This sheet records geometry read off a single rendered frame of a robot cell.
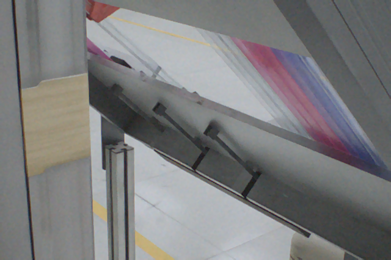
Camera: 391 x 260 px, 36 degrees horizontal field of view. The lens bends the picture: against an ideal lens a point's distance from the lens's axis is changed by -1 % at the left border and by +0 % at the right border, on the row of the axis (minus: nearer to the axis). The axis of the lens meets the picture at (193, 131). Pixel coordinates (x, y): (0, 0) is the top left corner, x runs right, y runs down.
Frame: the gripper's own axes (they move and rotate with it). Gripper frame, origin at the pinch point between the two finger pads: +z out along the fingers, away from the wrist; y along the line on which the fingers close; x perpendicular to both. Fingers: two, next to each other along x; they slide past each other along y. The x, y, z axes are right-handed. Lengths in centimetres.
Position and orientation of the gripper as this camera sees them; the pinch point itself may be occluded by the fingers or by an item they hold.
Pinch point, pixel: (93, 13)
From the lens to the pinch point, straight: 74.3
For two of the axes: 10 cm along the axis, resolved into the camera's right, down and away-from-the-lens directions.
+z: -5.0, 8.6, -0.9
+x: 5.9, 4.2, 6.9
